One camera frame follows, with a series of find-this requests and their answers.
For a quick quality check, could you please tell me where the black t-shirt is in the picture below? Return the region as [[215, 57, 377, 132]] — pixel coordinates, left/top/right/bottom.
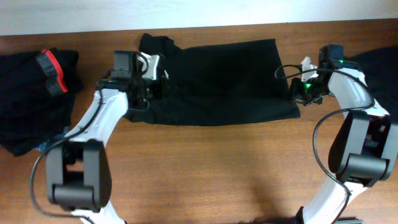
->
[[124, 33, 300, 126]]

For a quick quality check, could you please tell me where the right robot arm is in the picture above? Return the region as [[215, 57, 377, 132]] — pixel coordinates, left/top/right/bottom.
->
[[290, 45, 397, 223]]

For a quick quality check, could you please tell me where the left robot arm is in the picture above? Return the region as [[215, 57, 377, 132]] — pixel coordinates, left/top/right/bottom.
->
[[41, 50, 169, 223]]

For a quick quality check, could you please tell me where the crumpled black clothes pile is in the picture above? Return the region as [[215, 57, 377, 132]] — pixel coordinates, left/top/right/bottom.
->
[[348, 45, 397, 122]]

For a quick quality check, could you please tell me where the black garment red waistband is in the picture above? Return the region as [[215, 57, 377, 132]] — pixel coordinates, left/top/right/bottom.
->
[[35, 49, 68, 96]]

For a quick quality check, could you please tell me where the folded black clothes stack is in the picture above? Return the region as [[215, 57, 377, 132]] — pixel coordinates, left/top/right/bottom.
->
[[1, 48, 83, 157]]

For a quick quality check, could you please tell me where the blue denim garment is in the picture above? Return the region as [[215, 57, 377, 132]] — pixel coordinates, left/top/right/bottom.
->
[[34, 126, 68, 152]]

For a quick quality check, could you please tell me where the left black camera cable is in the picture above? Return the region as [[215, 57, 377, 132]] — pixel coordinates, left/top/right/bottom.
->
[[29, 51, 150, 224]]

